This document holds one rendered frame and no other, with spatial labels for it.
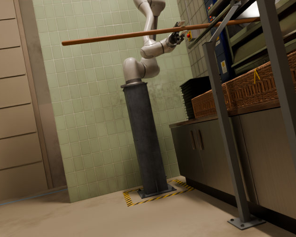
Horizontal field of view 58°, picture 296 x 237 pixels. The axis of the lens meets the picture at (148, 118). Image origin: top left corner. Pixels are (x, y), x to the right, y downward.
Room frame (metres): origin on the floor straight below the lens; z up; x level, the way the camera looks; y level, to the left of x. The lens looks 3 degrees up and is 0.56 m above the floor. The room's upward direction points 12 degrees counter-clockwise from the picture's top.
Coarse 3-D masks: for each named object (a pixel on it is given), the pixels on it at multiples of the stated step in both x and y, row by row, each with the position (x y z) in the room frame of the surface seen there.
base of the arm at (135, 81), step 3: (126, 81) 2.45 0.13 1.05; (129, 81) 2.43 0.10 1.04; (132, 81) 2.42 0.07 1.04; (135, 81) 2.42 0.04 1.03; (138, 81) 2.43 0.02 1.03; (141, 81) 2.47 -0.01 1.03; (126, 84) 2.46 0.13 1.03; (129, 84) 2.40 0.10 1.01; (132, 84) 2.41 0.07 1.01; (123, 87) 2.47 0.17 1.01
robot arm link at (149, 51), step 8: (144, 8) 2.19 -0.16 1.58; (152, 16) 2.17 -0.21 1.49; (152, 24) 2.16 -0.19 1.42; (144, 40) 2.07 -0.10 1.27; (152, 40) 2.03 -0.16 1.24; (144, 48) 2.00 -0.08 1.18; (152, 48) 1.99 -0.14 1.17; (160, 48) 2.01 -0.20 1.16; (144, 56) 2.02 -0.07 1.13; (152, 56) 2.03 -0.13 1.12
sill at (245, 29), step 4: (280, 0) 1.59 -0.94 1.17; (284, 0) 1.56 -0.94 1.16; (288, 0) 1.53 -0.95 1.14; (276, 4) 1.63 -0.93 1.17; (280, 4) 1.59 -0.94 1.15; (276, 8) 1.63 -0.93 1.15; (256, 20) 1.83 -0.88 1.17; (260, 20) 1.79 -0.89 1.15; (252, 24) 1.88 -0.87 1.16; (256, 24) 1.84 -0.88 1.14; (244, 28) 1.98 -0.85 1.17; (248, 28) 1.93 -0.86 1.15; (240, 32) 2.04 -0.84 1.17; (244, 32) 1.99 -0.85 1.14; (236, 36) 2.09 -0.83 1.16; (240, 36) 2.05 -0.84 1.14; (232, 40) 2.16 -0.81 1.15
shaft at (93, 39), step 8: (200, 24) 1.78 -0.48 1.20; (208, 24) 1.79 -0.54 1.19; (216, 24) 1.81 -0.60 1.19; (232, 24) 1.85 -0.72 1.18; (136, 32) 1.68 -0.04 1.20; (144, 32) 1.69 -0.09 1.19; (152, 32) 1.70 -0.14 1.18; (160, 32) 1.72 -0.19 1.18; (168, 32) 1.74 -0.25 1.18; (72, 40) 1.59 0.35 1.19; (80, 40) 1.60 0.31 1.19; (88, 40) 1.61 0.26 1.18; (96, 40) 1.62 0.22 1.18; (104, 40) 1.64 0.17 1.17
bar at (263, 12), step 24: (240, 0) 1.40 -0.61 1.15; (264, 0) 0.90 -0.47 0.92; (264, 24) 0.92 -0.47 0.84; (216, 72) 1.37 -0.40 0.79; (288, 72) 0.90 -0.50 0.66; (216, 96) 1.37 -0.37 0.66; (288, 96) 0.90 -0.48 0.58; (288, 120) 0.91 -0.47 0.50; (240, 192) 1.37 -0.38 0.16; (240, 216) 1.39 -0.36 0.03
